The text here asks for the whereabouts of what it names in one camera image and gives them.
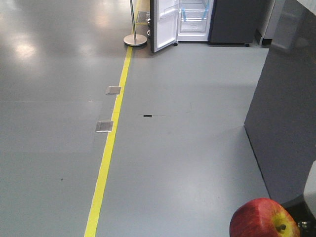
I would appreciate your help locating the red yellow apple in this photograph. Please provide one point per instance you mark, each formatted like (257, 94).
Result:
(263, 217)

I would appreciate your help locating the grey kitchen island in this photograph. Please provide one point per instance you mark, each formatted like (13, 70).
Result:
(281, 120)

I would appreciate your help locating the metal floor plate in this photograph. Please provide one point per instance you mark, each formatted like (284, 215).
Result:
(113, 90)
(104, 126)

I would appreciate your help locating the silver sign stand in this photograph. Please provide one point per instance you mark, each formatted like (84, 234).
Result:
(134, 39)

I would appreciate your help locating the metal floor plate near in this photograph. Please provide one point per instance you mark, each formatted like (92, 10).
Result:
(104, 126)

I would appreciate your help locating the metal floor plate far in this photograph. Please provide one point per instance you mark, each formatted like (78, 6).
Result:
(113, 90)

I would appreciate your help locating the dark grey fridge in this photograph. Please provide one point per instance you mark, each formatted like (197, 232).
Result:
(212, 21)

